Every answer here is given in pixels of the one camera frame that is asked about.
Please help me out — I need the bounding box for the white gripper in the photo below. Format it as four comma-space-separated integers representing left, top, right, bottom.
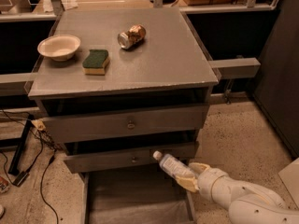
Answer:
175, 162, 231, 203

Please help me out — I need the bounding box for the blue plastic water bottle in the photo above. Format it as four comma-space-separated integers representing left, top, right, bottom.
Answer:
153, 150, 196, 178

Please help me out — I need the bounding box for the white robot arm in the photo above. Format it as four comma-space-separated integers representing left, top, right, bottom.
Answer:
175, 162, 299, 224

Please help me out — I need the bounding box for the grey bottom drawer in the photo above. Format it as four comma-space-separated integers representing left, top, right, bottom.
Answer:
81, 164, 196, 224

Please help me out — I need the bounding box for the grey drawer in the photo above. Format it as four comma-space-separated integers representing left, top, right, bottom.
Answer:
81, 164, 196, 224
64, 141, 198, 173
43, 104, 209, 143

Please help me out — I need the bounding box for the grey middle drawer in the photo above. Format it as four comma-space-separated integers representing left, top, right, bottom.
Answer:
64, 141, 198, 173

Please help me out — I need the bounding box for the grey drawer cabinet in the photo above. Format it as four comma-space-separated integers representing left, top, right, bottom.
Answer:
27, 7, 220, 224

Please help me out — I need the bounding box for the grey top drawer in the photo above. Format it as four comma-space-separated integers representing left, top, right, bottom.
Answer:
43, 104, 209, 143

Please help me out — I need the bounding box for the green yellow sponge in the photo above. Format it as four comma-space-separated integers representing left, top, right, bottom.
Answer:
82, 49, 109, 76

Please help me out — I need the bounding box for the crushed soda can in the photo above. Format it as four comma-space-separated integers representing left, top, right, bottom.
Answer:
118, 24, 146, 49

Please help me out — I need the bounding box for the white power strip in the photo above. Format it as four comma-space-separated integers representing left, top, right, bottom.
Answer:
32, 119, 46, 131

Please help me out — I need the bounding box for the black metal stand leg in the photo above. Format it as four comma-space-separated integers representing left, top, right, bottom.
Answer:
8, 115, 34, 175

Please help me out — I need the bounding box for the white bowl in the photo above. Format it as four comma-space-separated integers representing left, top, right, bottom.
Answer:
37, 35, 80, 62

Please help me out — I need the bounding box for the grey horizontal rail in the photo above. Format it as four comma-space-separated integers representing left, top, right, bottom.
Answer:
209, 58, 261, 79

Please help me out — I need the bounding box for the black floor cable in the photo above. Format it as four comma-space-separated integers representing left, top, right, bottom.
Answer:
0, 109, 60, 224

